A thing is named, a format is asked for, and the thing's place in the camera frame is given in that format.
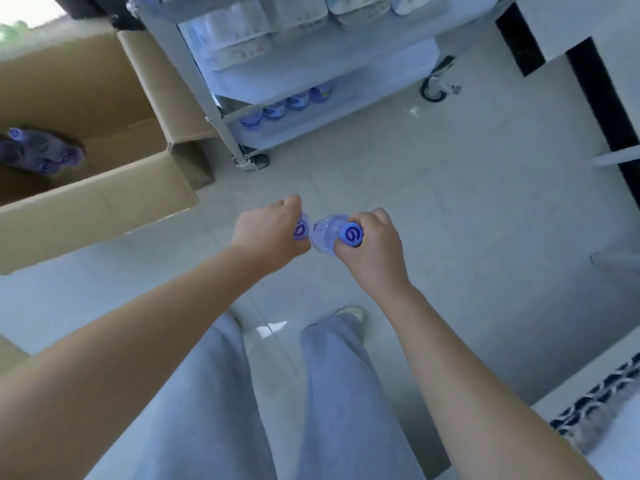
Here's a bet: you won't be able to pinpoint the person's left hand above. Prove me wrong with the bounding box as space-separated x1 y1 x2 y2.
231 194 313 276

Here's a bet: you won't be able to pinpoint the person's right hand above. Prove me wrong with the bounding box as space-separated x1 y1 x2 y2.
333 208 412 298

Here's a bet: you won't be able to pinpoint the person's left forearm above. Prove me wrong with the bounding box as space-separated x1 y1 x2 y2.
0 243 282 480

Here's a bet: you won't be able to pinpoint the person's right forearm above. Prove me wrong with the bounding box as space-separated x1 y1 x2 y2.
367 282 619 480

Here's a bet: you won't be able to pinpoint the white shoe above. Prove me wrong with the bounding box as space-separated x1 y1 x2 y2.
334 306 367 338

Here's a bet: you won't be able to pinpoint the grey metal shelf cart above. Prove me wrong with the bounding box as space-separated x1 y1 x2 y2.
125 0 521 171

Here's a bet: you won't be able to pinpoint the light grey trousers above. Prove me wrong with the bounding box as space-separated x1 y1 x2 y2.
134 311 427 480

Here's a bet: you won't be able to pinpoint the wrapped pack of water bottles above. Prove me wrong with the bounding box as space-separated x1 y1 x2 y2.
325 0 394 29
181 0 274 71
270 0 330 33

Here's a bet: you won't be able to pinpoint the large open cardboard box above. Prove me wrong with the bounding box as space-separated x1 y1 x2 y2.
0 19 219 276

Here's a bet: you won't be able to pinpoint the wrapped bottle pack dark print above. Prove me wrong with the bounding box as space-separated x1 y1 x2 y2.
549 353 640 456

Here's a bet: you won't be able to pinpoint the white cabinet with black gaps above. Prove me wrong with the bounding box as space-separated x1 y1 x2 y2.
495 0 640 215

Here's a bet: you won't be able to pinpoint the cardboard box corner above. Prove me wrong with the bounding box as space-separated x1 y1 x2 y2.
0 335 31 377

